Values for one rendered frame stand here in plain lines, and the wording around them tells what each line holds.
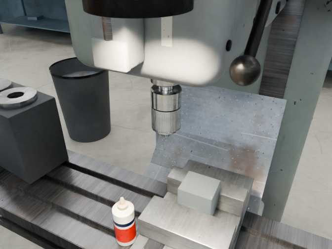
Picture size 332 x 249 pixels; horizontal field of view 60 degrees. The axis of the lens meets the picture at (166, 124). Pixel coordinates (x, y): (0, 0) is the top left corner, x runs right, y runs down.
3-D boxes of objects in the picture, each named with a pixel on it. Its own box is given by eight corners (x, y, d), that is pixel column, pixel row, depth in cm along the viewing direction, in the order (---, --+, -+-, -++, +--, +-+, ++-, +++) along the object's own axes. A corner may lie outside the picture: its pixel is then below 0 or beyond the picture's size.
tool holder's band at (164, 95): (186, 98, 42) (186, 92, 41) (154, 102, 41) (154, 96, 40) (176, 85, 46) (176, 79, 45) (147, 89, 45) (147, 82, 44)
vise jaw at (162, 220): (224, 270, 44) (227, 254, 41) (138, 234, 49) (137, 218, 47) (233, 239, 48) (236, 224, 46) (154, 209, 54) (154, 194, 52)
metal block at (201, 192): (208, 225, 49) (211, 200, 46) (176, 213, 51) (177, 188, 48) (217, 204, 53) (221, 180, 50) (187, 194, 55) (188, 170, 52)
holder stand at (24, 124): (29, 185, 69) (5, 112, 59) (-20, 154, 79) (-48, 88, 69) (69, 159, 78) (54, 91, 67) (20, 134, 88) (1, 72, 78)
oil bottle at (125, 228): (129, 250, 54) (125, 209, 49) (111, 241, 56) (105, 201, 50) (140, 233, 57) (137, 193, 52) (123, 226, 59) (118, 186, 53)
